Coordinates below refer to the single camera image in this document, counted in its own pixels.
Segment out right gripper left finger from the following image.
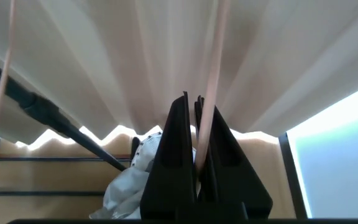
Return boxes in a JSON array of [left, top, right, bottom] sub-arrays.
[[140, 91, 197, 220]]

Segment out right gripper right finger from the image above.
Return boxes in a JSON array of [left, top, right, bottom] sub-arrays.
[[194, 95, 273, 220]]

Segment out white laundry basket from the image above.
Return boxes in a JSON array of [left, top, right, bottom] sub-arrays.
[[134, 131, 165, 171]]

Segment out black clothes rack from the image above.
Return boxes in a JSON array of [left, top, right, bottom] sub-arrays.
[[0, 54, 142, 197]]

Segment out pale grey shorts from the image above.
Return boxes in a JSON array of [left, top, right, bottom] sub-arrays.
[[89, 149, 197, 220]]

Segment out beige curtain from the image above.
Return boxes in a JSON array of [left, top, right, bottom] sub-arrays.
[[0, 0, 358, 146]]

